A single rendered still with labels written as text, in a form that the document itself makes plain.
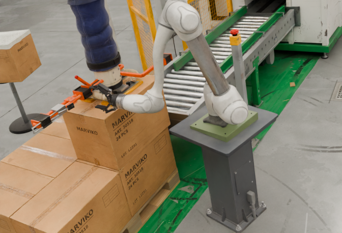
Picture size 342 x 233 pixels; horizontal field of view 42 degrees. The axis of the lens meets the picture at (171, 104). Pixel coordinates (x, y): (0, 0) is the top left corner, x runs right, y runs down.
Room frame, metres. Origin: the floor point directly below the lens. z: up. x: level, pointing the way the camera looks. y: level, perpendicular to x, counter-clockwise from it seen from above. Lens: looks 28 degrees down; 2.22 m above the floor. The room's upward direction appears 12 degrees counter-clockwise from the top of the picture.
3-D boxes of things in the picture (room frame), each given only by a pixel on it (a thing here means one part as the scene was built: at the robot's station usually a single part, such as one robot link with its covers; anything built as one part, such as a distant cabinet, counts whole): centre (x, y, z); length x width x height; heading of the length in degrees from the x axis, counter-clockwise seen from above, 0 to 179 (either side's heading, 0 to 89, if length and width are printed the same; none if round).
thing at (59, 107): (2.40, 0.67, 1.07); 0.07 x 0.07 x 0.04; 51
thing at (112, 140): (2.76, 0.38, 0.74); 0.60 x 0.40 x 0.40; 140
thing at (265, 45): (3.78, -0.82, 0.50); 2.31 x 0.05 x 0.19; 142
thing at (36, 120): (2.30, 0.75, 1.07); 0.08 x 0.07 x 0.05; 141
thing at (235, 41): (3.20, -0.59, 0.50); 0.07 x 0.07 x 1.00; 52
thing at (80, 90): (2.57, 0.53, 1.07); 0.10 x 0.08 x 0.06; 51
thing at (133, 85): (2.71, 0.30, 0.97); 0.34 x 0.10 x 0.05; 141
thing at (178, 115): (3.05, 0.16, 0.58); 0.70 x 0.03 x 0.06; 52
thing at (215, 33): (4.42, -0.57, 0.60); 1.60 x 0.10 x 0.09; 142
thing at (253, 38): (4.09, -0.99, 0.60); 1.60 x 0.10 x 0.09; 142
